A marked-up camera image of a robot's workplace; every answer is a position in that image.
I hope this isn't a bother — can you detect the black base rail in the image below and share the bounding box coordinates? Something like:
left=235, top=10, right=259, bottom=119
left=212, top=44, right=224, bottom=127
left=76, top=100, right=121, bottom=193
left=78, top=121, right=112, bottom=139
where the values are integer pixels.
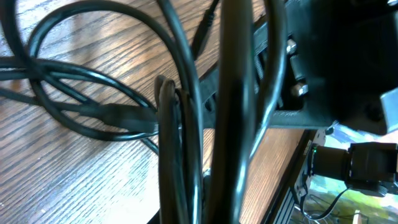
left=261, top=129, right=326, bottom=224

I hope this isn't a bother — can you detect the black USB cable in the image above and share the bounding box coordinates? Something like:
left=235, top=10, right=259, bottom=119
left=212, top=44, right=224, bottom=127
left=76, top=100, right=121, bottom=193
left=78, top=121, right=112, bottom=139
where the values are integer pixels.
left=0, top=0, right=289, bottom=224

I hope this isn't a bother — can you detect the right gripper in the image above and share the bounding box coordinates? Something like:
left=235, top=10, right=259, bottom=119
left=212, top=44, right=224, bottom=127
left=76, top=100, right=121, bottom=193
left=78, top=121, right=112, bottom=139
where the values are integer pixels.
left=200, top=1, right=397, bottom=135

